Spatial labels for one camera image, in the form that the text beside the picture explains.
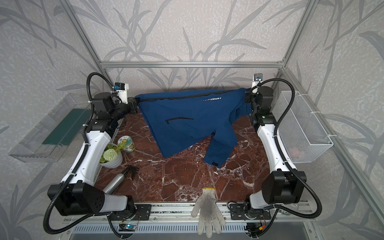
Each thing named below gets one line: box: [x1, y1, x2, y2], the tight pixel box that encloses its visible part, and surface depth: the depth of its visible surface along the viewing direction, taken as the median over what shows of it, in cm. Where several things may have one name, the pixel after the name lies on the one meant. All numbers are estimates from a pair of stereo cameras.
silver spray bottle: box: [102, 169, 129, 195], surface depth 84 cm
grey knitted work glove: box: [191, 187, 226, 239], surface depth 75 cm
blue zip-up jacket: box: [134, 88, 253, 168], surface depth 85 cm
